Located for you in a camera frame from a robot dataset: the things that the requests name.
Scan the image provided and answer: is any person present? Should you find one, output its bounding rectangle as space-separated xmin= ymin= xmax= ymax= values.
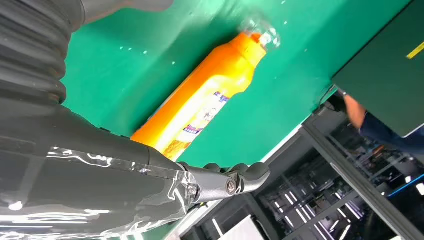
xmin=342 ymin=94 xmax=424 ymax=157

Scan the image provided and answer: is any dark green laptop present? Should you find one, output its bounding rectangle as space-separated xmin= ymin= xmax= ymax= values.
xmin=331 ymin=0 xmax=424 ymax=139

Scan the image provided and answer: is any black laptop power cable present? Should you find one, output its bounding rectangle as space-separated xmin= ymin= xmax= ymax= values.
xmin=317 ymin=84 xmax=339 ymax=107

